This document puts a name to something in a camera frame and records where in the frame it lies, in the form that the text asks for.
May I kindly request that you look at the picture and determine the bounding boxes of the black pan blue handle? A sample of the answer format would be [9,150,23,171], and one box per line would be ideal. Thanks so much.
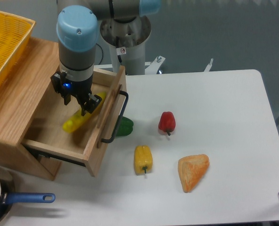
[0,166,56,226]

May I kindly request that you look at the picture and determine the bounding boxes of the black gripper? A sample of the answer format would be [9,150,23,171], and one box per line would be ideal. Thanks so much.
[50,72,102,116]

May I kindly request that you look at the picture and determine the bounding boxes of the orange toy bread wedge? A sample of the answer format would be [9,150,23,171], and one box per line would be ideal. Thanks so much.
[178,154,210,193]

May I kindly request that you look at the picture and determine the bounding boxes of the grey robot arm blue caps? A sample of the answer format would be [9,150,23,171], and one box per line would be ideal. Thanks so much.
[50,0,161,115]

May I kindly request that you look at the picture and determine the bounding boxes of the black cable on floor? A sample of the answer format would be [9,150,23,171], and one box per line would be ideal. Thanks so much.
[93,43,104,65]

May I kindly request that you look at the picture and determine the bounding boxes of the yellow toy banana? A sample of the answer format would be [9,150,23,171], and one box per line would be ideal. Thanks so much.
[62,91,107,133]

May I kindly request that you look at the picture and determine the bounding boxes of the green toy bell pepper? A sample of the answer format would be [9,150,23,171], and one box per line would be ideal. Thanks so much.
[116,116,134,137]

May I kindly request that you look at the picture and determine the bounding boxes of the yellow toy bell pepper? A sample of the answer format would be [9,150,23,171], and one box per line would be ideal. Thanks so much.
[133,145,153,175]

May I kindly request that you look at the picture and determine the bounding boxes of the open wooden top drawer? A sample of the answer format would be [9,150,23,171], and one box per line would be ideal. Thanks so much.
[22,66,126,177]

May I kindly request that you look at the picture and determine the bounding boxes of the wooden drawer cabinet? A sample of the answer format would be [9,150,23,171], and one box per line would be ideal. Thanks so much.
[0,37,61,180]

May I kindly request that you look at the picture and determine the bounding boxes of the yellow plastic basket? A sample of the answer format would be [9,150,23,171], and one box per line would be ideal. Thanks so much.
[0,11,36,86]

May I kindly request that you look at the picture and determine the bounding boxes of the black metal drawer handle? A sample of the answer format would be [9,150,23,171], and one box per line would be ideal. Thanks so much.
[101,90,129,144]

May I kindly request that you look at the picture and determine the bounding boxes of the red toy bell pepper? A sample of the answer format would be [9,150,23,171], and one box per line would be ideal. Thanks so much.
[158,112,176,136]

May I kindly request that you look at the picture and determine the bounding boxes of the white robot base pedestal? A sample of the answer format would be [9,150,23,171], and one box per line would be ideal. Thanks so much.
[100,16,165,75]

